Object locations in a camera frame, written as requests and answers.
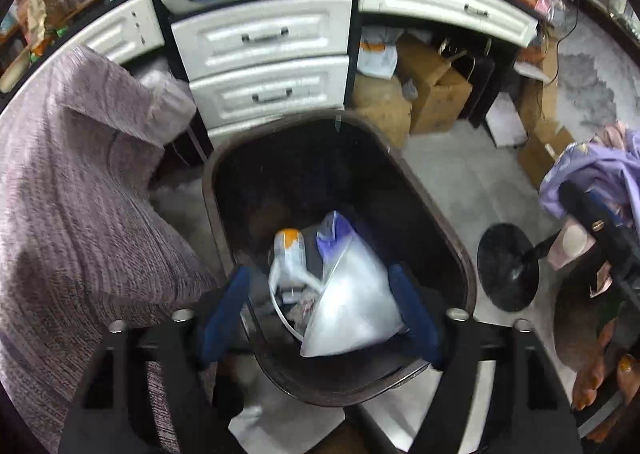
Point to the purple patterned cloth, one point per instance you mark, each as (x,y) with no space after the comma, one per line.
(608,166)

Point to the white bottom drawer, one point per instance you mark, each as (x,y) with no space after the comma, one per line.
(222,135)

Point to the white curved cabinet panel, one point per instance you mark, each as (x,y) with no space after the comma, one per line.
(127,32)

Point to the dark brown trash bin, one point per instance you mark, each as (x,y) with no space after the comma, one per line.
(336,179)

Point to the white middle drawer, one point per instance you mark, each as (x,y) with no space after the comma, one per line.
(271,90)

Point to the black round stool base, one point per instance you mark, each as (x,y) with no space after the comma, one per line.
(508,266)

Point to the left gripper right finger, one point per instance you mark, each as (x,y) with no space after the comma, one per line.
(528,411)

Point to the purple snack bag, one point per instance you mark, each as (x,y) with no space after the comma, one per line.
(356,308)

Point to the brown plush toy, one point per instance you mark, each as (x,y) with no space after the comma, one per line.
(381,101)

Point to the brown cardboard box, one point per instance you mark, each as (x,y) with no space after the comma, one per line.
(436,90)

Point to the white upper drawer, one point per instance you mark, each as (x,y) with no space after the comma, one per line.
(259,32)

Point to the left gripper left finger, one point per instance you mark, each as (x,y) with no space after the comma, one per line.
(112,411)

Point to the white bag orange logo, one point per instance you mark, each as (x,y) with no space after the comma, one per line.
(377,54)

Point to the orange juice bottle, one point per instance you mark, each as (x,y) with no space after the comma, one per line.
(289,266)

